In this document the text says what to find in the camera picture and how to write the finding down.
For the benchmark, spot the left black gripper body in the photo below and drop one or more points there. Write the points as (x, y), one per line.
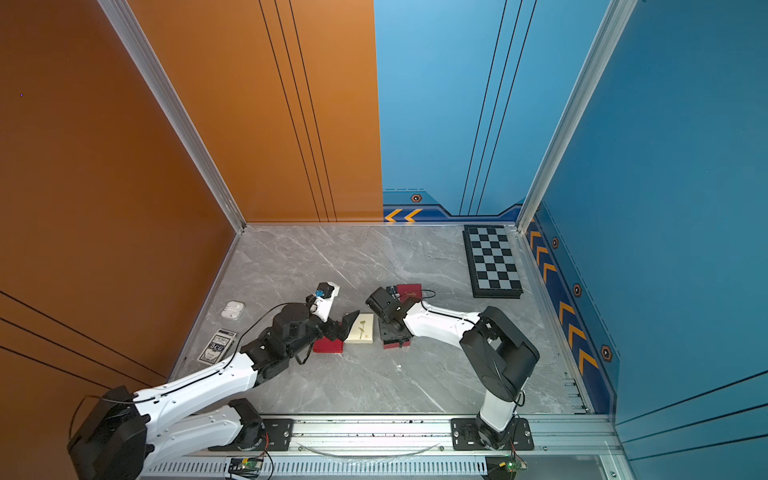
(329, 329)

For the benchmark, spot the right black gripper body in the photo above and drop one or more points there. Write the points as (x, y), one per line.
(385, 331)

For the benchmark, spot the red jewelry box base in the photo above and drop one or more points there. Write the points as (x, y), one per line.
(396, 342)

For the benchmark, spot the red jewelry box lid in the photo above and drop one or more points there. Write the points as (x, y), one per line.
(409, 291)

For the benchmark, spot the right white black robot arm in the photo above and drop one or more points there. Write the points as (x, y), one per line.
(502, 357)

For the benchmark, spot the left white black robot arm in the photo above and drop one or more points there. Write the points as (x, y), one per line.
(127, 432)

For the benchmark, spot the cream lotus print box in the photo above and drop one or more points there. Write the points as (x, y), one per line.
(362, 330)

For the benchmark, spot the left closed red jewelry box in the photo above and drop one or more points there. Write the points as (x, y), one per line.
(327, 346)

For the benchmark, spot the white earbuds case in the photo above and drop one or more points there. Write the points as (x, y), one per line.
(233, 310)

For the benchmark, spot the black white chessboard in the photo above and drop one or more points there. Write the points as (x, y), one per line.
(491, 264)

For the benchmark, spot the left green circuit board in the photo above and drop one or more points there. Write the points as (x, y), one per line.
(245, 468)

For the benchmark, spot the green circuit board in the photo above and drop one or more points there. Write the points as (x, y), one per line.
(504, 468)
(245, 468)

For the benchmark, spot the right green circuit board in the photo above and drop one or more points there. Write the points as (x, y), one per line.
(504, 468)

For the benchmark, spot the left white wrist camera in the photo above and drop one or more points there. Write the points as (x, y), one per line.
(320, 303)

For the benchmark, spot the aluminium front rail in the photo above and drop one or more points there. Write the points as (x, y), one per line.
(377, 436)

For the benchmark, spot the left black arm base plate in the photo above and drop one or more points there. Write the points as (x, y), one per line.
(271, 434)

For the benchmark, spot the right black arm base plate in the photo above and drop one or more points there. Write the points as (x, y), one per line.
(470, 434)

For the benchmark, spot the white vented cable duct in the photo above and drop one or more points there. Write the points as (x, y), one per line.
(306, 466)

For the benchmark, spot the left aluminium corner post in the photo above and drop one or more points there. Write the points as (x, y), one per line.
(130, 33)

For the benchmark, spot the aluminium corner post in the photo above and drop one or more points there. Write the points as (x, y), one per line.
(611, 28)
(130, 33)

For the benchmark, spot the right aluminium corner post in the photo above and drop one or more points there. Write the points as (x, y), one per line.
(611, 28)

